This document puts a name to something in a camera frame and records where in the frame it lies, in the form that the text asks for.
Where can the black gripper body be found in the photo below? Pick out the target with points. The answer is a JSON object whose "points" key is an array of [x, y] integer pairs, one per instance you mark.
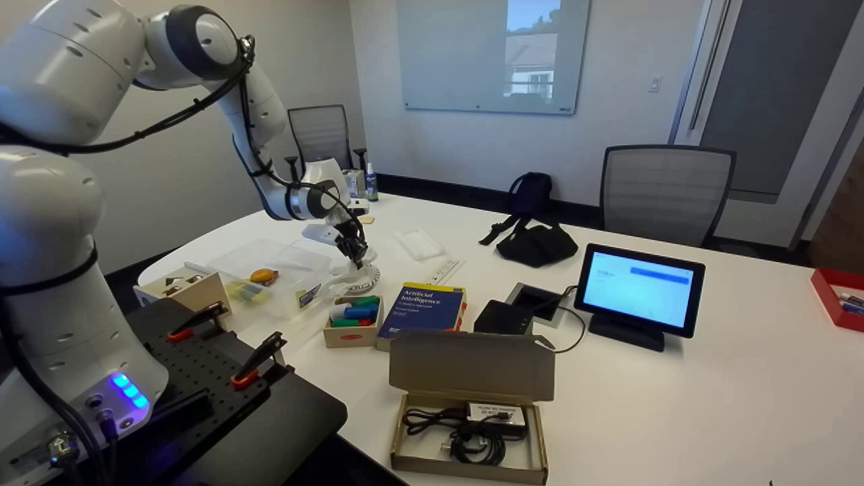
{"points": [[349, 235]]}

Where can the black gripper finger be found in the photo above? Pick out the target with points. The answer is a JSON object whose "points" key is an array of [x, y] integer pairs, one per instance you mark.
{"points": [[356, 256], [362, 250]]}

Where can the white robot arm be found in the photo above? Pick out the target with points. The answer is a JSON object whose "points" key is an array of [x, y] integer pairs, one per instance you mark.
{"points": [[79, 377]]}

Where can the clear plastic container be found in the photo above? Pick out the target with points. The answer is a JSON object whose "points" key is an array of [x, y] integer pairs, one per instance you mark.
{"points": [[353, 185]]}

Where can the blue spray bottle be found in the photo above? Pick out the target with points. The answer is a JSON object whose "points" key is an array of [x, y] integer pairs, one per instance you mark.
{"points": [[372, 182]]}

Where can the white flat packet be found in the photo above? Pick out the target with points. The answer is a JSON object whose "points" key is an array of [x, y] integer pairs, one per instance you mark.
{"points": [[419, 246]]}

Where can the small box of coloured blocks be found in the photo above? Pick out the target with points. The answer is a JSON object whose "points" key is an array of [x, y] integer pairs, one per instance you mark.
{"points": [[353, 321]]}

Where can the blue yellow book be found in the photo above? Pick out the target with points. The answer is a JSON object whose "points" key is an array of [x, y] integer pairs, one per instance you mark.
{"points": [[423, 305]]}

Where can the orange toy block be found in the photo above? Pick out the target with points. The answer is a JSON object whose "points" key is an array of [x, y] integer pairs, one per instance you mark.
{"points": [[262, 277]]}

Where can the grey mesh office chair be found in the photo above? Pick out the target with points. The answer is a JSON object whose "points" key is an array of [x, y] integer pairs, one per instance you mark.
{"points": [[320, 134]]}

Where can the black small box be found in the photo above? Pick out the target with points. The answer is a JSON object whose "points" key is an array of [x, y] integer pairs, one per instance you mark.
{"points": [[504, 319]]}

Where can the table power outlet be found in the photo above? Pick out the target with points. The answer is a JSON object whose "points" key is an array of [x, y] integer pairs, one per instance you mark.
{"points": [[536, 300]]}

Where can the glass whiteboard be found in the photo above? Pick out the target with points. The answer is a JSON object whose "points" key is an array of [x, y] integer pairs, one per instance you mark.
{"points": [[493, 54]]}

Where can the black tablet on stand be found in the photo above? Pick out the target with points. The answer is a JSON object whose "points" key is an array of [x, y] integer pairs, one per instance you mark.
{"points": [[638, 297]]}

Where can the grey chair by door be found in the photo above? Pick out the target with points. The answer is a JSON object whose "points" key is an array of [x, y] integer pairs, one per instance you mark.
{"points": [[666, 193]]}

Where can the red box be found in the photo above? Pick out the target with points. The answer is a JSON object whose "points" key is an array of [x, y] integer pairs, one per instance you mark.
{"points": [[840, 294]]}

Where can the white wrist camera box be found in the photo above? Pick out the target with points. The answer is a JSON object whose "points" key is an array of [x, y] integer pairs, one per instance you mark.
{"points": [[320, 232]]}

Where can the black clamp orange handle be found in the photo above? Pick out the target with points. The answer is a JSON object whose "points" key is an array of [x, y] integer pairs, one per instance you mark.
{"points": [[199, 324], [262, 362]]}

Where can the black bag with strap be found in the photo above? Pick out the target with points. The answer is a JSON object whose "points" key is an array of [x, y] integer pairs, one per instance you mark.
{"points": [[528, 235]]}

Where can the open cardboard box with cables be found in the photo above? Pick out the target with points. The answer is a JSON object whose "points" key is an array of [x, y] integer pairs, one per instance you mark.
{"points": [[470, 406]]}

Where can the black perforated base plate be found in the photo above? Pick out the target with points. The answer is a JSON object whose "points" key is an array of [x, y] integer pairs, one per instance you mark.
{"points": [[204, 429]]}

